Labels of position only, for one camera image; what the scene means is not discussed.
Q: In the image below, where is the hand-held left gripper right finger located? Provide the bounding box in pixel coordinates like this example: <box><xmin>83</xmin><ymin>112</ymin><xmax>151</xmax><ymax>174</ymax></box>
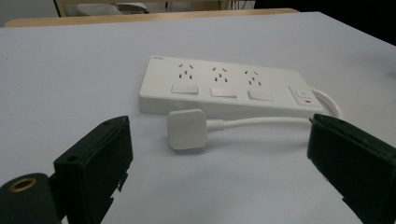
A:
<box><xmin>306</xmin><ymin>113</ymin><xmax>396</xmax><ymax>224</ymax></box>

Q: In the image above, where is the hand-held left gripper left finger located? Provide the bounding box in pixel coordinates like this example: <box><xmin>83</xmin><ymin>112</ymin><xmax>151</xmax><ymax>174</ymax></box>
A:
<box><xmin>52</xmin><ymin>115</ymin><xmax>134</xmax><ymax>224</ymax></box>

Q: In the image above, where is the white plug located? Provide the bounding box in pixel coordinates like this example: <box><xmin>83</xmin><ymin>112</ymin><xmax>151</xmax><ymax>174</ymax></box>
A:
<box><xmin>166</xmin><ymin>108</ymin><xmax>209</xmax><ymax>151</ymax></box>

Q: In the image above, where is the white power strip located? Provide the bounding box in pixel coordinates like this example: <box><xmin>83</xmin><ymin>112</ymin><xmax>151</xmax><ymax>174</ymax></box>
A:
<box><xmin>138</xmin><ymin>55</ymin><xmax>325</xmax><ymax>120</ymax></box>

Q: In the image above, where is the grey padded chair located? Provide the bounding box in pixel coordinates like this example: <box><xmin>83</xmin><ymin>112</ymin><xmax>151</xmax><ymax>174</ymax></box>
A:
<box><xmin>76</xmin><ymin>2</ymin><xmax>149</xmax><ymax>17</ymax></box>

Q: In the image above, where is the light wooden table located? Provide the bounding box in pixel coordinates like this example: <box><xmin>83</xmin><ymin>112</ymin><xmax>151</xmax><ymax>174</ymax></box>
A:
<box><xmin>4</xmin><ymin>7</ymin><xmax>300</xmax><ymax>28</ymax></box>

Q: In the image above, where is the white power cable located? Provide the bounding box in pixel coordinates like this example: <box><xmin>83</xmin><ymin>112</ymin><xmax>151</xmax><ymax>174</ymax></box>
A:
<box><xmin>205</xmin><ymin>88</ymin><xmax>344</xmax><ymax>133</ymax></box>

